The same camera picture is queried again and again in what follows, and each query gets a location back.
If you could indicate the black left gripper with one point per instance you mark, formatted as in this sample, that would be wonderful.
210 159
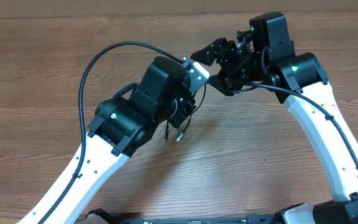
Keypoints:
186 109

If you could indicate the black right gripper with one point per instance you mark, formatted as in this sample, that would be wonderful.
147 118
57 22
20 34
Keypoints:
225 78

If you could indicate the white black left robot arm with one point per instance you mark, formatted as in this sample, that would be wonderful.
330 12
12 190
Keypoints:
120 126

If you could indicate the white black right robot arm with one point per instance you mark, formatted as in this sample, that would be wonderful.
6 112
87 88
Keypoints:
264 57

